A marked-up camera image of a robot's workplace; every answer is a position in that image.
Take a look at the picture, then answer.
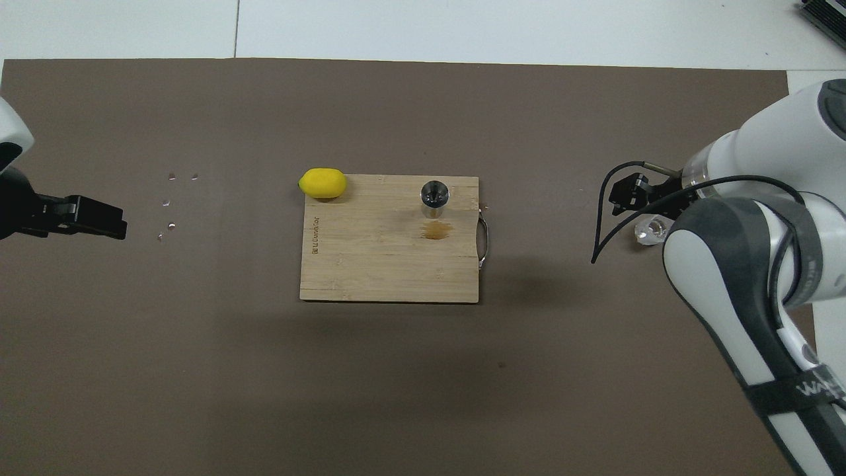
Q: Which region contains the yellow lemon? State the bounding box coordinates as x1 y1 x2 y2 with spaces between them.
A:
298 168 348 200

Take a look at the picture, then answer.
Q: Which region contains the grey ribbed device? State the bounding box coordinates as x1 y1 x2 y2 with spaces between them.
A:
796 0 846 30

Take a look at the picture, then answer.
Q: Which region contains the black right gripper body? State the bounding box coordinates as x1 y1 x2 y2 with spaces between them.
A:
643 172 696 218

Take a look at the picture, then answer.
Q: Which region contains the brown table mat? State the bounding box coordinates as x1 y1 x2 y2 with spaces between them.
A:
0 58 832 476

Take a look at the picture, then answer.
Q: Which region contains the steel double jigger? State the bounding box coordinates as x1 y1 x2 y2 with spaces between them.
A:
420 180 451 220

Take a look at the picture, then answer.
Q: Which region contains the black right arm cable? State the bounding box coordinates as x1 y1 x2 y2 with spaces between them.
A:
590 161 807 265

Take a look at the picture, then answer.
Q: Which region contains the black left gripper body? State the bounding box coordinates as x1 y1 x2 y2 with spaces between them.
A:
0 167 42 240

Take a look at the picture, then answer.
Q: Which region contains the bamboo cutting board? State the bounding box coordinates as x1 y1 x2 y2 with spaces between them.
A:
299 175 491 304

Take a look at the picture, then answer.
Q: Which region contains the small clear glass cup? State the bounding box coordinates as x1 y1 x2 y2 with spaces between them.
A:
634 215 675 249

